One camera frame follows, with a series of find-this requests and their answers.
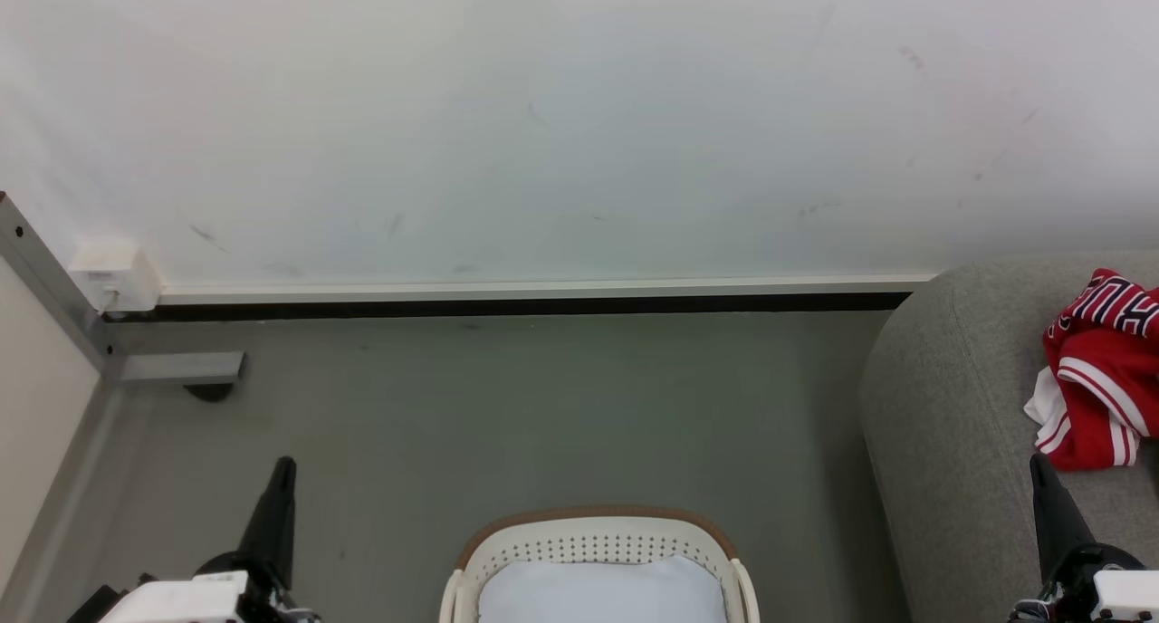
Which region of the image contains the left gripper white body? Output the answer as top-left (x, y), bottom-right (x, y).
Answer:
top-left (100, 551), bottom-right (318, 623)

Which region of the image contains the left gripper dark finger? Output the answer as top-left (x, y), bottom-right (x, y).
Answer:
top-left (237, 456), bottom-right (298, 592)

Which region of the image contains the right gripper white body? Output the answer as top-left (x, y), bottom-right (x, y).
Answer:
top-left (1010, 543), bottom-right (1159, 623)

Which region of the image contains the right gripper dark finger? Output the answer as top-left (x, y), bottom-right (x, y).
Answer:
top-left (1030, 454), bottom-right (1098, 586)

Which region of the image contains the white t-shirt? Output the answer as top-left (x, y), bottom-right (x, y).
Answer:
top-left (1024, 367), bottom-right (1069, 429)

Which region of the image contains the red basketball jersey with lettering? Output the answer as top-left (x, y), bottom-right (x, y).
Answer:
top-left (1037, 268), bottom-right (1159, 472)

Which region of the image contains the white perforated laundry basket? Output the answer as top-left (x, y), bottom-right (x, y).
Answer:
top-left (439, 505), bottom-right (761, 623)

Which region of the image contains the white cloth in basket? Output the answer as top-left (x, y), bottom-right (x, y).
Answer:
top-left (477, 555), bottom-right (728, 623)

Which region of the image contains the grey fabric sofa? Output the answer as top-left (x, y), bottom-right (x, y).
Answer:
top-left (858, 250), bottom-right (1159, 623)

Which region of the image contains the beige partition panel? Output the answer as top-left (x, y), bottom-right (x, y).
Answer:
top-left (0, 256), bottom-right (102, 597)

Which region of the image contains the white and black baseboard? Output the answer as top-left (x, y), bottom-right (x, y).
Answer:
top-left (158, 274), bottom-right (938, 322)

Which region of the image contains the grey metal foot bracket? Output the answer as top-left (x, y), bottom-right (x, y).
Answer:
top-left (118, 351), bottom-right (247, 403)

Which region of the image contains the white wall outlet box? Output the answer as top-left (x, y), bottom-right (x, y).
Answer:
top-left (68, 243), bottom-right (162, 314)

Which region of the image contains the grey metal frame post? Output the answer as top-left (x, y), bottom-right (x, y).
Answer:
top-left (0, 193), bottom-right (123, 606)

